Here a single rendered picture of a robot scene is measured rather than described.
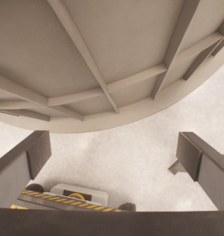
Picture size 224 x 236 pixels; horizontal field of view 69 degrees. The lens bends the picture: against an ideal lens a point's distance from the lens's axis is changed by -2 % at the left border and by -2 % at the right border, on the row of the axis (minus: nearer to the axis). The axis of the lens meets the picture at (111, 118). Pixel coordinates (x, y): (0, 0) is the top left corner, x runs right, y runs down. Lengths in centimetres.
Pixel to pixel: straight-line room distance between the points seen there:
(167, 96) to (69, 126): 54
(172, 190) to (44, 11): 87
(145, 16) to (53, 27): 15
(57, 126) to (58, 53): 67
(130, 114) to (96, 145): 25
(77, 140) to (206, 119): 68
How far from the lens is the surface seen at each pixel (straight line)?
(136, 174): 90
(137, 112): 87
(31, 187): 93
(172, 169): 88
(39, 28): 28
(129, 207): 82
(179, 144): 17
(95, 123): 89
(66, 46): 32
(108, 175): 91
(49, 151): 17
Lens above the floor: 89
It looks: 79 degrees down
